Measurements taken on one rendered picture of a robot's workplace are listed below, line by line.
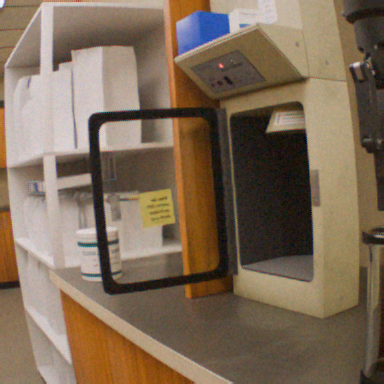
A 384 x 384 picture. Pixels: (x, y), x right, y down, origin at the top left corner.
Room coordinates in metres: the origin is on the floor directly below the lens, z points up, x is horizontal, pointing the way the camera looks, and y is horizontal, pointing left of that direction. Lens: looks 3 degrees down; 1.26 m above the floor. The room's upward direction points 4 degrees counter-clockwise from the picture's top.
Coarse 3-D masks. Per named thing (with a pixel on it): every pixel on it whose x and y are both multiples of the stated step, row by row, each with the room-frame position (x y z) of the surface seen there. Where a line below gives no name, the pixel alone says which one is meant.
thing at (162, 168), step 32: (128, 128) 1.08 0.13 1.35; (160, 128) 1.10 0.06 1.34; (192, 128) 1.13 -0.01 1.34; (128, 160) 1.07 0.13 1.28; (160, 160) 1.10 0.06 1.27; (192, 160) 1.13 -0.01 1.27; (128, 192) 1.07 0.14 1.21; (160, 192) 1.10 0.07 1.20; (192, 192) 1.13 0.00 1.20; (128, 224) 1.07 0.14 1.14; (160, 224) 1.10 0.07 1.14; (192, 224) 1.13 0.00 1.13; (128, 256) 1.07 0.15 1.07; (160, 256) 1.09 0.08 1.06; (192, 256) 1.12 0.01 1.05; (160, 288) 1.09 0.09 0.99
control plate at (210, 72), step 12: (216, 60) 1.01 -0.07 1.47; (228, 60) 0.99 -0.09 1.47; (240, 60) 0.96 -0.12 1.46; (204, 72) 1.08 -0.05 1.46; (216, 72) 1.05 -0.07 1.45; (228, 72) 1.02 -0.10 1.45; (240, 72) 1.00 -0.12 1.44; (252, 72) 0.97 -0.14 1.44; (216, 84) 1.09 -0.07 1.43; (228, 84) 1.06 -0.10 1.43; (240, 84) 1.03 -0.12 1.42
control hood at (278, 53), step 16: (240, 32) 0.89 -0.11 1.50; (256, 32) 0.86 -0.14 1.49; (272, 32) 0.86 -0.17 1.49; (288, 32) 0.88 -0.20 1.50; (208, 48) 0.99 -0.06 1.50; (224, 48) 0.96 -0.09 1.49; (240, 48) 0.93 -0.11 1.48; (256, 48) 0.90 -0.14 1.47; (272, 48) 0.87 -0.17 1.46; (288, 48) 0.87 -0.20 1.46; (304, 48) 0.90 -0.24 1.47; (192, 64) 1.08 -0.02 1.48; (256, 64) 0.94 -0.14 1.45; (272, 64) 0.91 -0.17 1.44; (288, 64) 0.88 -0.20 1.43; (304, 64) 0.89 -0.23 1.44; (272, 80) 0.95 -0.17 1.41; (288, 80) 0.93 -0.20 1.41; (224, 96) 1.13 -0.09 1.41
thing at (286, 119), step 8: (272, 112) 1.07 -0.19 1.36; (280, 112) 1.03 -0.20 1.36; (288, 112) 1.01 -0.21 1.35; (296, 112) 1.00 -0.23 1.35; (272, 120) 1.05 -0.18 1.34; (280, 120) 1.02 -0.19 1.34; (288, 120) 1.00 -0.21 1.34; (296, 120) 0.99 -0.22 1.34; (304, 120) 0.99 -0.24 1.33; (272, 128) 1.04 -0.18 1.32; (280, 128) 1.01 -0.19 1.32; (288, 128) 1.00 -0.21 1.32; (296, 128) 0.99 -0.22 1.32; (304, 128) 0.98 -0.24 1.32
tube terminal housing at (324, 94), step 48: (240, 0) 1.06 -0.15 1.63; (288, 0) 0.92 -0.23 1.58; (336, 48) 0.94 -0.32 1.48; (240, 96) 1.10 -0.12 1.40; (288, 96) 0.96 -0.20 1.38; (336, 96) 0.93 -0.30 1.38; (336, 144) 0.92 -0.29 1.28; (336, 192) 0.92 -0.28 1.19; (336, 240) 0.92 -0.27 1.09; (240, 288) 1.15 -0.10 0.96; (288, 288) 0.99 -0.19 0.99; (336, 288) 0.92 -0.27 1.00
